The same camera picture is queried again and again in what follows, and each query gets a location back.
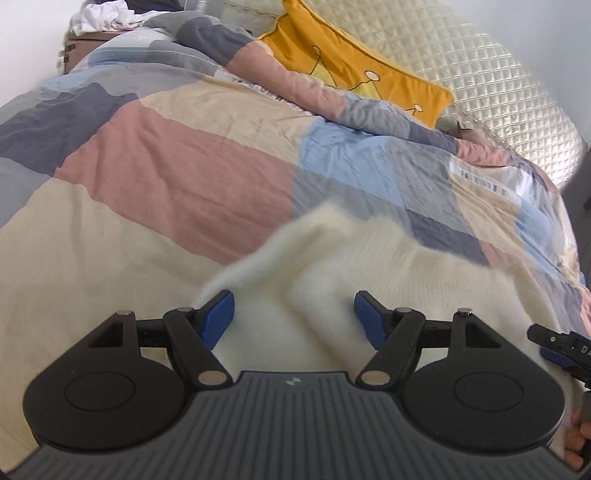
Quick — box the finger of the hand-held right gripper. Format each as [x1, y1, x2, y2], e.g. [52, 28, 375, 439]
[527, 323, 591, 385]

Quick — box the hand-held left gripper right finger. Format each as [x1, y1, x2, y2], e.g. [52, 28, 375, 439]
[355, 291, 502, 388]

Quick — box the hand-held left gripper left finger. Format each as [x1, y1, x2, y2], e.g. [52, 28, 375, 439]
[88, 290, 235, 389]

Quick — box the cream fleece garment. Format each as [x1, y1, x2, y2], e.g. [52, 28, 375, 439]
[198, 198, 591, 468]

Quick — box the black clothes pile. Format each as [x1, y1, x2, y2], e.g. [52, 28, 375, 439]
[127, 0, 183, 12]

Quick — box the white clothes pile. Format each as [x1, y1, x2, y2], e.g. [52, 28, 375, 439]
[69, 0, 160, 36]

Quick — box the person's right hand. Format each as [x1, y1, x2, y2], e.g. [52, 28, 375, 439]
[564, 408, 591, 472]

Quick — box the dark grey cabinet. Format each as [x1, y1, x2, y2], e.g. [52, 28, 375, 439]
[560, 141, 591, 292]

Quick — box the checked patchwork quilt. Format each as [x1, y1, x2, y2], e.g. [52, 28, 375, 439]
[0, 9, 591, 457]

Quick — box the grey pillow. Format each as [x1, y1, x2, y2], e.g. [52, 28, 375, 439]
[436, 117, 498, 151]

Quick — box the yellow crown print pillow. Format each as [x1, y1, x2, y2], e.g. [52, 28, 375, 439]
[256, 0, 454, 130]

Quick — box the cream quilted headboard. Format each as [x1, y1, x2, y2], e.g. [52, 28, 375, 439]
[203, 0, 585, 191]

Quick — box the cardboard box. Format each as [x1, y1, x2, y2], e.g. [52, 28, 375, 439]
[58, 30, 122, 75]

